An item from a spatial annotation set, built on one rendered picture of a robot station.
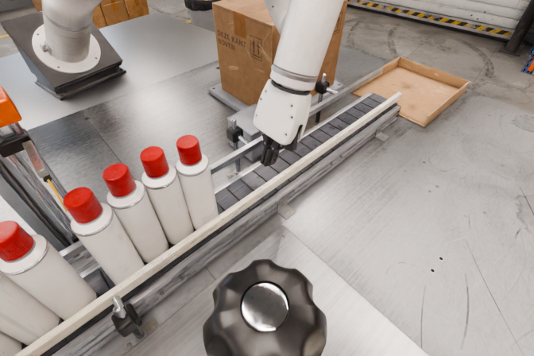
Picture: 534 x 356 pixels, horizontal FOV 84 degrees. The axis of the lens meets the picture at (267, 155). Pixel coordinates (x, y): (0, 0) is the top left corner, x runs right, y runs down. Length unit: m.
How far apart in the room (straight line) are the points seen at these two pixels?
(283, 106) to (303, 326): 0.41
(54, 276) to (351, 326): 0.41
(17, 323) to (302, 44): 0.55
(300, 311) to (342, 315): 0.33
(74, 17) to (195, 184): 0.68
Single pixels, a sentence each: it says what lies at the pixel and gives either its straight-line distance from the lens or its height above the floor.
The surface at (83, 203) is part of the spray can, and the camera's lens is 0.42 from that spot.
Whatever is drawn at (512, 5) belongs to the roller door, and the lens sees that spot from 4.46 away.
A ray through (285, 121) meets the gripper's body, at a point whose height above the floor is 1.05.
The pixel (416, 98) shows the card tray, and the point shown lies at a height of 0.83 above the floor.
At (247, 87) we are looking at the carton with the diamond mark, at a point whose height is 0.92.
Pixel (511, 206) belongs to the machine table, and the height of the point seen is 0.83.
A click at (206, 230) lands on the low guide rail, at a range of 0.55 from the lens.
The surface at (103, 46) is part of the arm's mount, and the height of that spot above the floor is 0.93.
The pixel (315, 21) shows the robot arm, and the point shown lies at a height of 1.21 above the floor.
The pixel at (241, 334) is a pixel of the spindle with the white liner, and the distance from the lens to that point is 0.20.
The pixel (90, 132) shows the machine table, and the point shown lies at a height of 0.83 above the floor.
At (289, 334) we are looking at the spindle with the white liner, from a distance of 0.20.
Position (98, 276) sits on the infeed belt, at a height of 0.88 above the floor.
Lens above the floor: 1.37
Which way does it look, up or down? 43 degrees down
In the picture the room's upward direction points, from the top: straight up
